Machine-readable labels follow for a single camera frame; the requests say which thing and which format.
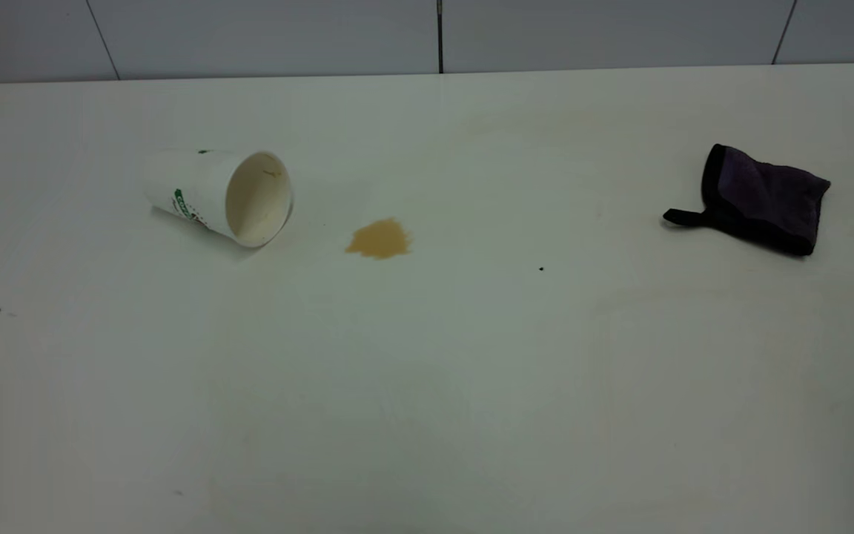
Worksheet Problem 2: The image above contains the white paper coffee cup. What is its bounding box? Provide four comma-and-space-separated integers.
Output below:
142, 148, 295, 249

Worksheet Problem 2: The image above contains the dark purple cloth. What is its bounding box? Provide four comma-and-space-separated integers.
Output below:
663, 143, 833, 257

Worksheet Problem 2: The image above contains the brown coffee spill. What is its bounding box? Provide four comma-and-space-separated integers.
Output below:
345, 217, 413, 261

